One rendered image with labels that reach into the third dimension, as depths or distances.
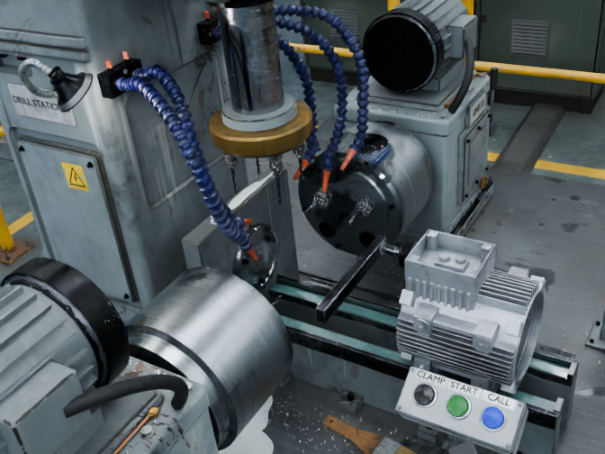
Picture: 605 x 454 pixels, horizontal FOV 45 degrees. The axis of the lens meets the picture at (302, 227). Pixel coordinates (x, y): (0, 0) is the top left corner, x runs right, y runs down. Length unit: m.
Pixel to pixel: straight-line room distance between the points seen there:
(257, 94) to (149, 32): 0.22
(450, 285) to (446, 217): 0.57
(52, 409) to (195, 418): 0.23
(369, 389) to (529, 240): 0.67
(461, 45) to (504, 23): 2.68
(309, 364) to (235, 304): 0.35
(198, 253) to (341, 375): 0.36
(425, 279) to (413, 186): 0.38
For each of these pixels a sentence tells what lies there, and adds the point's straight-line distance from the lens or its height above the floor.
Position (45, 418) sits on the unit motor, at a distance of 0.84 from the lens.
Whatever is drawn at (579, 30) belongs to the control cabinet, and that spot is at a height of 0.49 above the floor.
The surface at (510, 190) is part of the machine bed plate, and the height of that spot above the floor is 0.80.
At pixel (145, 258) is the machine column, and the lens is 1.40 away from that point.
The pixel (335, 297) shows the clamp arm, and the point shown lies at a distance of 1.32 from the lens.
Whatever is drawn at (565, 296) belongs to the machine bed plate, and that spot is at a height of 0.80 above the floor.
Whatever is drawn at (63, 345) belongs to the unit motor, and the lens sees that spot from 0.87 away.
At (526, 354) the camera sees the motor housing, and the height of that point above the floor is 0.95.
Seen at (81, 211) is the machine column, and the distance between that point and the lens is 1.43.
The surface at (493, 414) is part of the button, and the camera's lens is 1.06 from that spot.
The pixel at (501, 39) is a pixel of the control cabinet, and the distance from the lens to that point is 4.44.
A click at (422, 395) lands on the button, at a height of 1.07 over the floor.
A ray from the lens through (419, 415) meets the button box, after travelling 1.09.
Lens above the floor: 1.85
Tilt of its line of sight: 33 degrees down
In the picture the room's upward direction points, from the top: 6 degrees counter-clockwise
